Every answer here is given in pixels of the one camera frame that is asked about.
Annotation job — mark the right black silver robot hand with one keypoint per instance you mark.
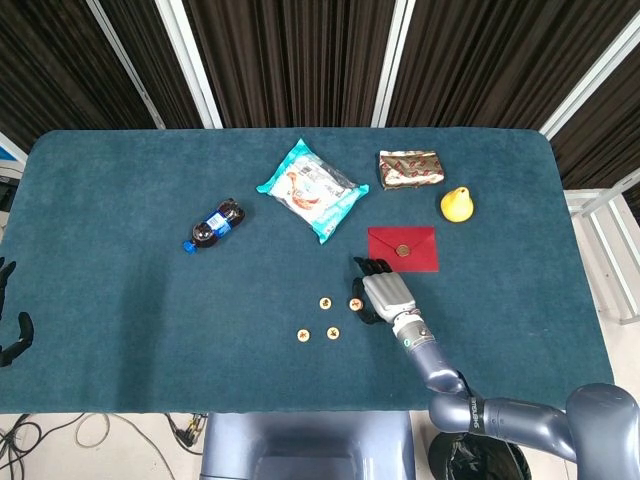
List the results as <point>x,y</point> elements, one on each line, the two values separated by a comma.
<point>387,295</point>

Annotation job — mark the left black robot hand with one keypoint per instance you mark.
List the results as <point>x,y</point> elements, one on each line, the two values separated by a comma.
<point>27,332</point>

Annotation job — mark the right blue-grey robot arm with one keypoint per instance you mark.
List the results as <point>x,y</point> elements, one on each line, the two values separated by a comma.
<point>430,355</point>

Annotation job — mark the red envelope with gold seal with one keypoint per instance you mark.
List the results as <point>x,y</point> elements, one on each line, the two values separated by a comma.
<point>420,250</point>

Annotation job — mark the teal table cloth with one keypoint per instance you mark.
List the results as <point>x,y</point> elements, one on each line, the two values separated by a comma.
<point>125,325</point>

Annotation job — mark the yellow pear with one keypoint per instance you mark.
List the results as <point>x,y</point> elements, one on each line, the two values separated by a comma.
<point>455,207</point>

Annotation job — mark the gold red patterned wrapper pack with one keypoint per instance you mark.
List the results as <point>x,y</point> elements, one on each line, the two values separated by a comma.
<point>410,170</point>

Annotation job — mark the teal white snack bag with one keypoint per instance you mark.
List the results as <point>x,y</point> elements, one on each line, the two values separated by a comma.
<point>310,190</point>

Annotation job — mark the black equipment case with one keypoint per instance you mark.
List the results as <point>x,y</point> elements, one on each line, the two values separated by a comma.
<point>5,192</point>

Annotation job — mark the blue-grey robot torso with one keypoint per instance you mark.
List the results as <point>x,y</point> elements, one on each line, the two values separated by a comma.
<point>300,440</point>

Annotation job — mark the white blue box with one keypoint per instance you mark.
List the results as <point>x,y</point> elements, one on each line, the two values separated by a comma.
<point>7,155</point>

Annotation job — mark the cola bottle with blue cap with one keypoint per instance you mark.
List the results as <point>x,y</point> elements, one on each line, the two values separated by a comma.
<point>217,225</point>

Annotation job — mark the black power plug cluster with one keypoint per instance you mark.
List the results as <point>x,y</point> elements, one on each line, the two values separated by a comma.
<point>189,435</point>

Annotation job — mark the dark brown pleated curtain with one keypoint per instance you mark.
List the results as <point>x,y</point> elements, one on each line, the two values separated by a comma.
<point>147,40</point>
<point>290,60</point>
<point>50,65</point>
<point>490,60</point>
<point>610,130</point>

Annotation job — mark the white metal rack frame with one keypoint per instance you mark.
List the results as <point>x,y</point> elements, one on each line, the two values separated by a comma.
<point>582,200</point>

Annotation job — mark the white partition post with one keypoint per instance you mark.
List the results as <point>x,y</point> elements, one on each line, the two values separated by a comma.
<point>590,89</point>
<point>191,65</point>
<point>393,65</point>
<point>127,65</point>

